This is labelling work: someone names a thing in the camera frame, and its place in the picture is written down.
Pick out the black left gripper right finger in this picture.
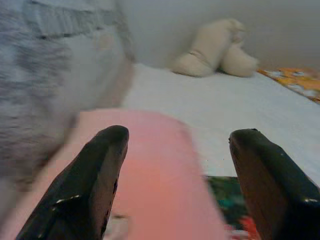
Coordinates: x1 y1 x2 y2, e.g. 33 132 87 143
228 128 320 240

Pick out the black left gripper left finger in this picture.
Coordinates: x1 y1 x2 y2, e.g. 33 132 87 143
14 124 130 240

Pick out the white plush toy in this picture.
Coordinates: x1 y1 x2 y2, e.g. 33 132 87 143
171 17 260 78

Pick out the white quilted mattress pad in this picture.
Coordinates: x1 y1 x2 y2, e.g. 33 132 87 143
122 63 320 186

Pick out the pink plush pillow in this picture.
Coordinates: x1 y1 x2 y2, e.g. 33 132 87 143
0 109 231 240

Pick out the dark illustrated paperback book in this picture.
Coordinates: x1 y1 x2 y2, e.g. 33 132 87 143
204 176 262 240

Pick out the yellow cartoon egg blanket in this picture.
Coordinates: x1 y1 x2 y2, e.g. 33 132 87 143
257 67 320 105

